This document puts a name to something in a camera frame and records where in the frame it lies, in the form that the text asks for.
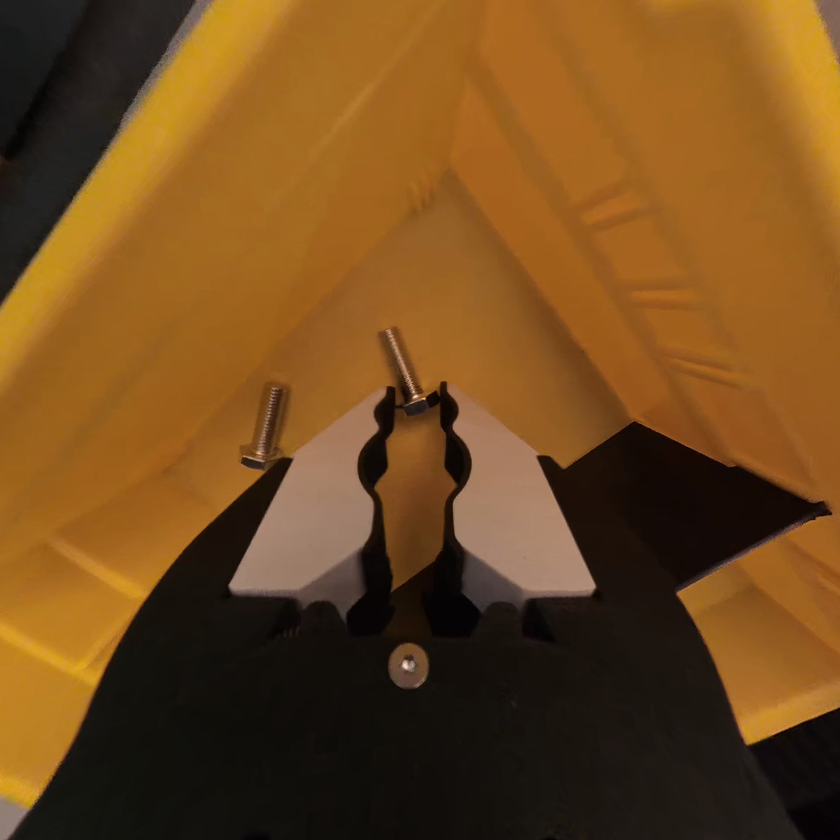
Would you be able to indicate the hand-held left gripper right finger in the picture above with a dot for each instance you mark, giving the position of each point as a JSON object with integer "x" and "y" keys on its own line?
{"x": 512, "y": 525}

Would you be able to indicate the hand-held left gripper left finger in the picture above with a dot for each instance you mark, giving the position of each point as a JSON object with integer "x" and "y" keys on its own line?
{"x": 308, "y": 525}

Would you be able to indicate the steel hex bolt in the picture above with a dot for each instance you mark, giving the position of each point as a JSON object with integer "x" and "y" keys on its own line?
{"x": 268, "y": 426}
{"x": 401, "y": 367}

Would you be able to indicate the yellow divided parts bin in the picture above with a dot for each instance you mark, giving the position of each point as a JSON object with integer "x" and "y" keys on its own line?
{"x": 394, "y": 197}

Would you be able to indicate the black bin divider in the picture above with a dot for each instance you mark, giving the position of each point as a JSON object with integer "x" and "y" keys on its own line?
{"x": 689, "y": 499}

